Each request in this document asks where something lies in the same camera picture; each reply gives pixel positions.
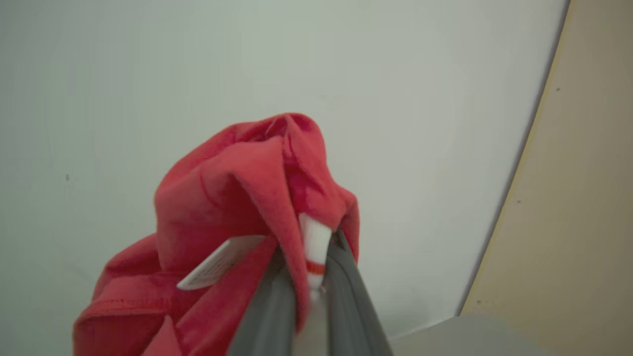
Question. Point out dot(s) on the red garment with white stripe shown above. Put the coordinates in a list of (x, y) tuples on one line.
[(222, 198)]

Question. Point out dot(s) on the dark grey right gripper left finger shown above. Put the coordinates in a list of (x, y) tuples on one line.
[(269, 316)]

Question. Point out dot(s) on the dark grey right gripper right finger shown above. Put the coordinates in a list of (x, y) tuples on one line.
[(348, 306)]

